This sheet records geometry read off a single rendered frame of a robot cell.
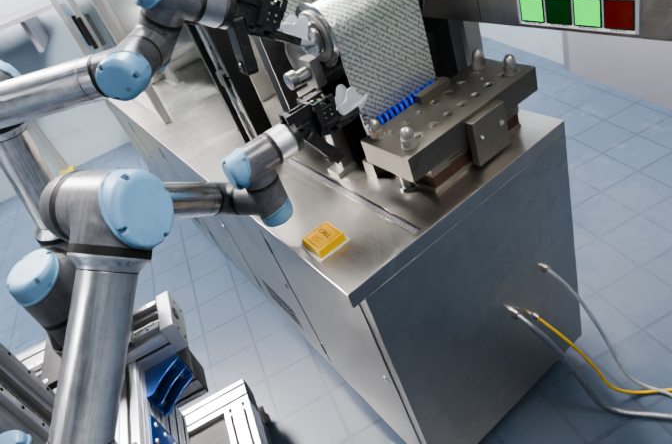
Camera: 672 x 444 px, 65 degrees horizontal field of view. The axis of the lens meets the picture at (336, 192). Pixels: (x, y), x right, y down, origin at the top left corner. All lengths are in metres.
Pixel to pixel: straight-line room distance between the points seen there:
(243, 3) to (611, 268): 1.65
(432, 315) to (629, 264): 1.15
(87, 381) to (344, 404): 1.29
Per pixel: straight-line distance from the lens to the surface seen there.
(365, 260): 1.06
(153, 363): 1.46
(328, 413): 1.99
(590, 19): 1.12
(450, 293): 1.23
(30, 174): 1.32
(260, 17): 1.06
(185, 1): 1.00
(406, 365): 1.25
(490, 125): 1.19
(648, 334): 2.02
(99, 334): 0.82
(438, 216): 1.11
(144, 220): 0.80
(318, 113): 1.10
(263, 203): 1.11
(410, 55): 1.28
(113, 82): 0.92
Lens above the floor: 1.61
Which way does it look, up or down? 34 degrees down
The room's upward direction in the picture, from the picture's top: 22 degrees counter-clockwise
